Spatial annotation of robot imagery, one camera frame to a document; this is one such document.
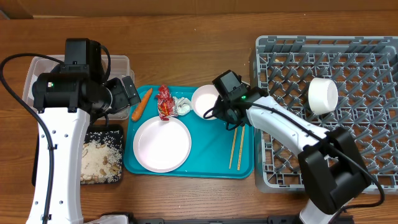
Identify black food waste tray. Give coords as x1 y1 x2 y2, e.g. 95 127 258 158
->
31 124 125 188

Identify red snack wrapper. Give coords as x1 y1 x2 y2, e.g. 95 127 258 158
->
155 85 177 121

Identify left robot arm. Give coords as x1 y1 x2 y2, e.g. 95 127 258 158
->
27 39 141 223

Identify rice and peanut scraps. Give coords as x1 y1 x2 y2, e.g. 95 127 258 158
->
80 130 124 184

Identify pink white bowl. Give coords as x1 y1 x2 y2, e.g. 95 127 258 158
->
191 85 219 118

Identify grey dishwasher rack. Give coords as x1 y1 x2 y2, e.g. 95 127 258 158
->
249 35 397 194

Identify large white plate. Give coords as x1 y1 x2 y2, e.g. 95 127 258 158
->
133 116 192 173

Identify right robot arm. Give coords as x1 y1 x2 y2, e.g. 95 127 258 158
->
213 86 371 223

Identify teal plastic tray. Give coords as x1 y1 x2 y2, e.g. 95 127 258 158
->
124 85 254 179

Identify pale green bowl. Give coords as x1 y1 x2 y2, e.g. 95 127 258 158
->
308 78 338 115

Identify clear plastic bin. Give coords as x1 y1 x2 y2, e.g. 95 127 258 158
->
22 55 134 120

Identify orange carrot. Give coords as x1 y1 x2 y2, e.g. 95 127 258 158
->
131 88 153 121

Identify wooden chopstick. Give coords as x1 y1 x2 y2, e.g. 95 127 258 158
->
229 128 238 169

